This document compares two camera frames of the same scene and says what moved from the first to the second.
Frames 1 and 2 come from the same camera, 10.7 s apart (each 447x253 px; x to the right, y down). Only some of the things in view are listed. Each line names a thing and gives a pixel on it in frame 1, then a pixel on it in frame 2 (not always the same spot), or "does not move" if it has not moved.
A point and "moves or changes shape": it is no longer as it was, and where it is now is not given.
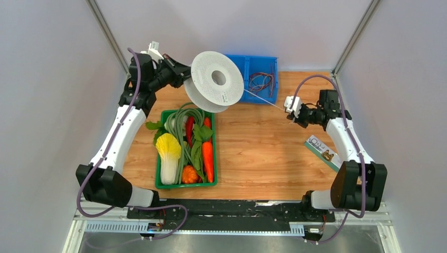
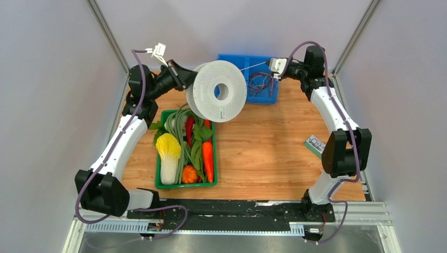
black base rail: [230, 215] does not move
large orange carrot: [208, 158] does not move
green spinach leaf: [201, 133] does not move
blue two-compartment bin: [260, 75] does not move
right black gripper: [299, 119] to [284, 75]
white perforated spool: [216, 81] moves or changes shape
